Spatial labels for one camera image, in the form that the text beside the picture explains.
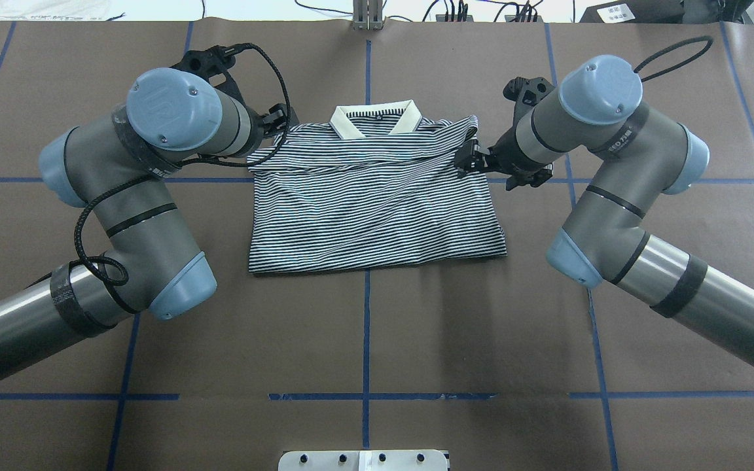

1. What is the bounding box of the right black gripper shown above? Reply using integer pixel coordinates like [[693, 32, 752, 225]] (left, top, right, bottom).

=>
[[453, 125, 554, 192]]

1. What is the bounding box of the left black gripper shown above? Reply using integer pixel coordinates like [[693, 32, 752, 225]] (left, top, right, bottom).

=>
[[233, 103, 291, 157]]

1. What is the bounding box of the striped polo shirt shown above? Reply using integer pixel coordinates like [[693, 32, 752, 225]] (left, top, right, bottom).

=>
[[247, 99, 507, 274]]

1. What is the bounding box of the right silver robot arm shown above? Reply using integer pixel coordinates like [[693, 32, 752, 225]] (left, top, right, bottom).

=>
[[453, 56, 754, 367]]

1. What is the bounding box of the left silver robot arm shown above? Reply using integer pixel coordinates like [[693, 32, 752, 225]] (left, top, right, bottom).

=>
[[0, 67, 296, 381]]

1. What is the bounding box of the far black terminal block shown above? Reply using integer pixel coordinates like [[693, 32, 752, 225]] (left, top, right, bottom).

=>
[[434, 1, 473, 23]]

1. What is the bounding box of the black box with label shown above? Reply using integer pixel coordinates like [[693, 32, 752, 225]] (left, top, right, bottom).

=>
[[580, 0, 725, 24]]

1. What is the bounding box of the clear plastic bag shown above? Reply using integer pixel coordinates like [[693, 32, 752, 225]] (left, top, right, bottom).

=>
[[0, 1, 111, 21]]

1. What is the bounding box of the white mounting column base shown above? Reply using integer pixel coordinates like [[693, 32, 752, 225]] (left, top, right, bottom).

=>
[[278, 448, 451, 470]]

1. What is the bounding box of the left black camera cable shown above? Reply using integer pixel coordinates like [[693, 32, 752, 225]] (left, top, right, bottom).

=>
[[73, 42, 293, 313]]

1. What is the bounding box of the black camera cable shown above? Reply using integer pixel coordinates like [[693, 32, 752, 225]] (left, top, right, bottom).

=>
[[632, 35, 714, 74], [73, 42, 293, 313]]

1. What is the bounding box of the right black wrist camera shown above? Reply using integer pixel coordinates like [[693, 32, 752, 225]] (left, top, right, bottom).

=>
[[502, 77, 556, 124]]

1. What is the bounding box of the aluminium frame post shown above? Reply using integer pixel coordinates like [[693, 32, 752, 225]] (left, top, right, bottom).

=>
[[351, 0, 386, 31]]

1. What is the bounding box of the right black camera cable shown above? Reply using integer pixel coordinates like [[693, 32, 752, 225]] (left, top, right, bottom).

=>
[[632, 35, 714, 74]]

